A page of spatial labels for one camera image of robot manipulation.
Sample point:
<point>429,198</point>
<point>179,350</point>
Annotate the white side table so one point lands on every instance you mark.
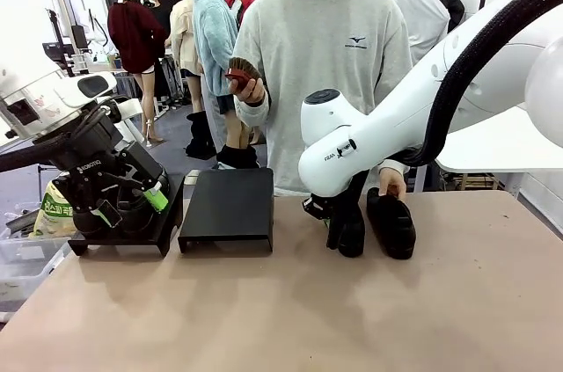
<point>484,152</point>

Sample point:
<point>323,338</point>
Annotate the person's left forearm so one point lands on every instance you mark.
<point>393,164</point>

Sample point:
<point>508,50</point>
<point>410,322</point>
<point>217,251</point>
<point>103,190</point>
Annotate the short black boots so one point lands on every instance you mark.
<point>237,156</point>

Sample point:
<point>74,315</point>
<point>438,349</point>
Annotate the tall black boots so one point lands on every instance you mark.
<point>200,134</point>

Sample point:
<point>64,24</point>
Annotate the black metal shoe stand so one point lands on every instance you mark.
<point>171,213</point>
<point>228,205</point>

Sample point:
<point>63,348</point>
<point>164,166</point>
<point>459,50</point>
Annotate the green yellow snack bag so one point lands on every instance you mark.
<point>53,213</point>

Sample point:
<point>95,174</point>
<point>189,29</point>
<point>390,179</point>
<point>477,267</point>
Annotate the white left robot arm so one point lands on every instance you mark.
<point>39,99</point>

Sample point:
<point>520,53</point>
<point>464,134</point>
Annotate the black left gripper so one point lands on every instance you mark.
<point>88,167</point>

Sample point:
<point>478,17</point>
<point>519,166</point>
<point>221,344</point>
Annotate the mannequin in light blue fleece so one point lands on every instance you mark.
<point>211,38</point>

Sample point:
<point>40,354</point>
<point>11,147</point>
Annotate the clear plastic storage bin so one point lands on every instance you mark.
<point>26,262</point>

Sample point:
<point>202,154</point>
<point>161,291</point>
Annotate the person in grey sweatshirt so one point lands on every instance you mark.
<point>316,38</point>

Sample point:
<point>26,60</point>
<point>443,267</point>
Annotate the mannequin in maroon sweater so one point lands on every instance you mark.
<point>132,33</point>

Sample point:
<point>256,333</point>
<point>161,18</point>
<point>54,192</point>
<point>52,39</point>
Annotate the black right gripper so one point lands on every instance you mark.
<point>316,207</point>

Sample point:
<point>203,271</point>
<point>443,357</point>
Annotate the mannequin in white shirt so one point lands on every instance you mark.
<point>418,16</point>

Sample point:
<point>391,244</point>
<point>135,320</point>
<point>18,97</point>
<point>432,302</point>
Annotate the white draped cloth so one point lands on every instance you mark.
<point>132,126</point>

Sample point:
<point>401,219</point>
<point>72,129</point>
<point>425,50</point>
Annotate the mannequin in red top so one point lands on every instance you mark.
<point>244,2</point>

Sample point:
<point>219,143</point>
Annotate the person's left hand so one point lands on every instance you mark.
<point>392,183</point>

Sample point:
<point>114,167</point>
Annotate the person's right forearm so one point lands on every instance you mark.
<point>250,114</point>

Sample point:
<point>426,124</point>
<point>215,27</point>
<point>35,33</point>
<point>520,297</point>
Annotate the mannequin in beige jacket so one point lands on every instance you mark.
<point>182,33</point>

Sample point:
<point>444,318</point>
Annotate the brown shoe brush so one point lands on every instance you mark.
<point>242,70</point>

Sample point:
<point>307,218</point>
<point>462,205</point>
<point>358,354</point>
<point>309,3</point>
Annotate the background person in black cap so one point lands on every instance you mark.
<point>156,7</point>

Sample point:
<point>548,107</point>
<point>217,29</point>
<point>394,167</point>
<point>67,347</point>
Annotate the person's right hand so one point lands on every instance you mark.
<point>250,92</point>

